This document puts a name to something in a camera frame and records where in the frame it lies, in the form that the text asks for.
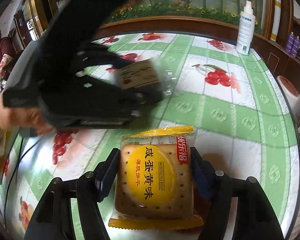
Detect dark dates clear bag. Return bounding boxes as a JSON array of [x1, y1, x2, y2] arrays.
[[115, 59, 177, 99]]

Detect yellow egg yolk biscuit pack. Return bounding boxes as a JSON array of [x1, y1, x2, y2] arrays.
[[108, 126, 204, 230]]

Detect person's left hand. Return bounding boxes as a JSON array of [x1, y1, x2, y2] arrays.
[[0, 94, 53, 140]]

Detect woman in maroon coat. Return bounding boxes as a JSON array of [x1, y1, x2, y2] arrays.
[[0, 28, 17, 91]]

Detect yellow cardboard tray box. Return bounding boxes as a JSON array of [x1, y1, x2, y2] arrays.
[[0, 130, 14, 185]]

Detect white red-top bin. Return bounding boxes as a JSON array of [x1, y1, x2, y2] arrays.
[[277, 75, 299, 110]]

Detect white spray bottle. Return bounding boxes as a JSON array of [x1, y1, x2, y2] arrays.
[[235, 1, 256, 55]]

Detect purple bottles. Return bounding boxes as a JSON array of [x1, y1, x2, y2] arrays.
[[285, 32, 300, 58]]

